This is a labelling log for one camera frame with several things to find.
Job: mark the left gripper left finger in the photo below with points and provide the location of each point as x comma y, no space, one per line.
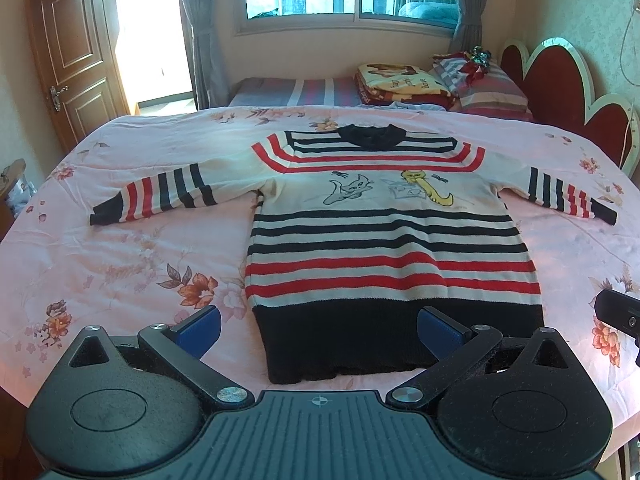
176,351

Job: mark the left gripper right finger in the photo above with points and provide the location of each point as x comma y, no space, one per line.
460,353

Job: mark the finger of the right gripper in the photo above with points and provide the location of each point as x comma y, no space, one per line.
616,315

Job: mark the striped knit children's sweater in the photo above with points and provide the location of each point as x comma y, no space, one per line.
359,228

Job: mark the pink floral quilt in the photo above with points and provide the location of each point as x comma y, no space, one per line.
58,274

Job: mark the red white headboard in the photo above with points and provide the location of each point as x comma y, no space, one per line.
559,87

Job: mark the striped red grey pillow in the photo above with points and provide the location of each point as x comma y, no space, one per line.
496,95

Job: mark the striped grey purple bedsheet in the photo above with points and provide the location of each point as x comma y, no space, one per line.
297,92

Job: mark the yellow red folded blanket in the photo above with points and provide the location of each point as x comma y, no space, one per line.
386,84

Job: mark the red ribbon ornament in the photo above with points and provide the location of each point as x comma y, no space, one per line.
476,62

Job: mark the brown wooden door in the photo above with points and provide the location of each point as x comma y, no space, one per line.
74,53

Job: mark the grey left curtain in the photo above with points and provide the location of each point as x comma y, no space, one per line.
208,75

